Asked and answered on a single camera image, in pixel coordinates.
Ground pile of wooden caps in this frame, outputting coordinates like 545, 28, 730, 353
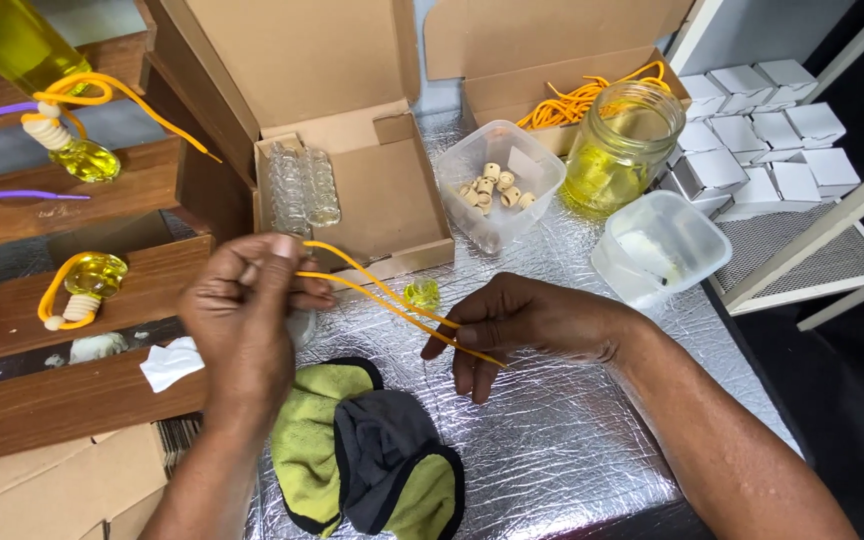
458, 161, 538, 216

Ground pile of small white boxes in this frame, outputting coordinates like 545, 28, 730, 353
657, 60, 862, 223

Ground white metal rack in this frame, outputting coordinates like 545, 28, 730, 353
664, 0, 864, 333

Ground person's left hand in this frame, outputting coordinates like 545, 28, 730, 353
177, 232, 337, 436

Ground small yellow glass bottle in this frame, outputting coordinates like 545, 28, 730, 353
404, 276, 442, 312

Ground clear plastic tub white residue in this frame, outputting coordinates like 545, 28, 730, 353
591, 189, 733, 310

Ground silver foil table cover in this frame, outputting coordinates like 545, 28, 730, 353
244, 112, 802, 540

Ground yellow bottle with long cord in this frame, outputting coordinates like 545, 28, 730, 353
21, 71, 223, 184

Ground large yellow liquid bottle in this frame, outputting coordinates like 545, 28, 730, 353
0, 0, 93, 96

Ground open cardboard box with bottles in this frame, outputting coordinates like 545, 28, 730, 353
154, 0, 456, 290

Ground green and grey cloth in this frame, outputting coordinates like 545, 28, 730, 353
270, 357, 467, 540

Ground row of empty glass bottles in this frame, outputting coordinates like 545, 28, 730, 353
267, 141, 343, 237

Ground crumpled white wad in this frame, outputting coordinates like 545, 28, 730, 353
68, 331, 130, 366

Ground brown wooden stepped stand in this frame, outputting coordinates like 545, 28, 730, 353
0, 30, 257, 470

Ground open cardboard box with cords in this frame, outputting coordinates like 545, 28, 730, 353
424, 0, 696, 157

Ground small clear glass bottle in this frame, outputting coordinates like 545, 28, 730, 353
285, 307, 318, 351

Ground white tissue piece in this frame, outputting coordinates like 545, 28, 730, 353
139, 336, 206, 393

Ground yellow bottle with looped cord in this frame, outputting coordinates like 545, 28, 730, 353
36, 251, 129, 332

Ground yellow cord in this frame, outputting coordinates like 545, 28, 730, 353
293, 240, 510, 370

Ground glass jar with yellow liquid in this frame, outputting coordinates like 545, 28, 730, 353
563, 81, 687, 216

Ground flat cardboard pieces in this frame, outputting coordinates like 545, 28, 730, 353
0, 416, 204, 540

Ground bundle of yellow cords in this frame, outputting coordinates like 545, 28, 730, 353
516, 61, 672, 132

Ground person's right hand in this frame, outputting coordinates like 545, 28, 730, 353
420, 271, 630, 406

